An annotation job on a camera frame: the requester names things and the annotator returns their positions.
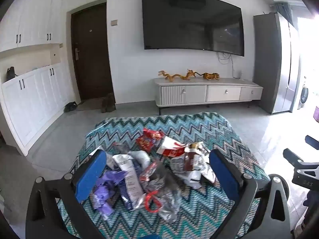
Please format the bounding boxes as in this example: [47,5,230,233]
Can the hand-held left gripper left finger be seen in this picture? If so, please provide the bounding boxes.
[26,149,107,239]

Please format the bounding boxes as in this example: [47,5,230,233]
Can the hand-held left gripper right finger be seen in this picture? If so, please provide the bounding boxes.
[209,149,286,239]

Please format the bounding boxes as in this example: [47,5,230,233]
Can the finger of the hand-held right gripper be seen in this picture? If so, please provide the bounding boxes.
[305,135,319,151]
[283,148,309,171]

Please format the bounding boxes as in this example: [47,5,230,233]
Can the purple plastic wrapper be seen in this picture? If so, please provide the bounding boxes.
[92,169,128,220]

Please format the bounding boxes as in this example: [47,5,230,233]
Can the clear plastic bag red handles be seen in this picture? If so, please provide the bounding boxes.
[139,161,183,222]

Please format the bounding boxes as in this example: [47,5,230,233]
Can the person's right forearm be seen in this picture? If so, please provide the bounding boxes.
[303,189,319,239]

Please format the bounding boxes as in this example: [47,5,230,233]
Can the white crumpled wrapper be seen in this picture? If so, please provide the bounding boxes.
[170,152,218,189]

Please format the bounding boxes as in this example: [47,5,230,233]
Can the brown red snack packet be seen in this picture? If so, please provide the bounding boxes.
[184,142,208,172]

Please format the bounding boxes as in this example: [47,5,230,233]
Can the white blue tube packet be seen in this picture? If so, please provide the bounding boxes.
[113,154,145,211]

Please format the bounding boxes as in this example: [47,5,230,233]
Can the white washing machine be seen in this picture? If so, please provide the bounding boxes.
[297,76,310,110]

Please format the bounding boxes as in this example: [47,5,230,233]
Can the zigzag patterned blanket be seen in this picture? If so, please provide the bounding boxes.
[57,112,272,239]

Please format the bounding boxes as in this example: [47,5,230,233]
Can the translucent white plastic bag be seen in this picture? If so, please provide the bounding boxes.
[129,151,151,170]

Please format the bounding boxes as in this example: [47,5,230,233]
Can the red white paper bag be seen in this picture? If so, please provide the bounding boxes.
[157,136,190,158]

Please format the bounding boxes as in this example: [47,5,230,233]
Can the pair of dark shoes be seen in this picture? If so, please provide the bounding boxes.
[63,101,78,113]

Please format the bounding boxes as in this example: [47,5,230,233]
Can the pair of brown boots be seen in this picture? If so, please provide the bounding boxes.
[101,92,116,113]

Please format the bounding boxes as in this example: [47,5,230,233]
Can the white television console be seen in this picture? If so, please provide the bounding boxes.
[153,77,264,115]

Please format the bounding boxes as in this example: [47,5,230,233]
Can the grey refrigerator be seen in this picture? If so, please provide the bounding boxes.
[253,12,301,115]

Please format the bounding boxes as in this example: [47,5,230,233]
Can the white shoe cabinet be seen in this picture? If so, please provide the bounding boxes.
[0,62,78,157]

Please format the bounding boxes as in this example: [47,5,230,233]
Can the golden tiger figurine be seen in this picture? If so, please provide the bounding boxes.
[199,72,220,81]

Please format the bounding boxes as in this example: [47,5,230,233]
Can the golden dragon figurine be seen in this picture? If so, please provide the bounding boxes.
[158,69,200,82]

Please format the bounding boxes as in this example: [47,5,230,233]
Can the dark brown door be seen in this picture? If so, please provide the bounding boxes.
[71,2,112,103]

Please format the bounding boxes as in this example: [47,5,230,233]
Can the black bag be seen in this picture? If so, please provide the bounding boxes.
[6,66,17,81]

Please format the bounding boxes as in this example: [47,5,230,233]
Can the blue curtain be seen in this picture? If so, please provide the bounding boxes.
[275,2,292,26]

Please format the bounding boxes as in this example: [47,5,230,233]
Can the television cable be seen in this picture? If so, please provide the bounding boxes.
[216,51,240,78]

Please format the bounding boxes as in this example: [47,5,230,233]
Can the black wall television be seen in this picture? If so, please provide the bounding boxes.
[142,0,245,57]

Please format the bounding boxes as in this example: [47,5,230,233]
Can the white wall cabinet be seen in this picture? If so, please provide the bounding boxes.
[0,0,63,53]

